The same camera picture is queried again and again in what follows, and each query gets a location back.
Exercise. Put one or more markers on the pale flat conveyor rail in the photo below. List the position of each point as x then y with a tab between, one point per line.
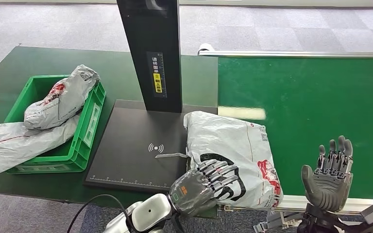
292	202

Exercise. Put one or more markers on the black inbound scanning machine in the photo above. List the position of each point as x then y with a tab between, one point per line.
128	135

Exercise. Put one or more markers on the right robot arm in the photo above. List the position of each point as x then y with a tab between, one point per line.
318	222

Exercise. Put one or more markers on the silver conveyor rail with roller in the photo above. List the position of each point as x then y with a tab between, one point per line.
286	54

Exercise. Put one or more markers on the green plastic crate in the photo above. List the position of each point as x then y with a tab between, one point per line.
77	151

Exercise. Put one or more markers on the crumpled grey package red print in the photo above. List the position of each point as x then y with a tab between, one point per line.
61	103

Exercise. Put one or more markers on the flat grey package red line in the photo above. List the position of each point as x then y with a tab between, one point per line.
19	144

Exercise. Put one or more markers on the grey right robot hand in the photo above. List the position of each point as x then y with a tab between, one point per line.
329	186

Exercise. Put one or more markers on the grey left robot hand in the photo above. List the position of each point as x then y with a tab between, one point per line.
191	193

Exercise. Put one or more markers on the large white package black print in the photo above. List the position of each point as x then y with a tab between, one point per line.
225	138

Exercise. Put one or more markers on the green conveyor belt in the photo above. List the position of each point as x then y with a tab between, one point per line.
318	96

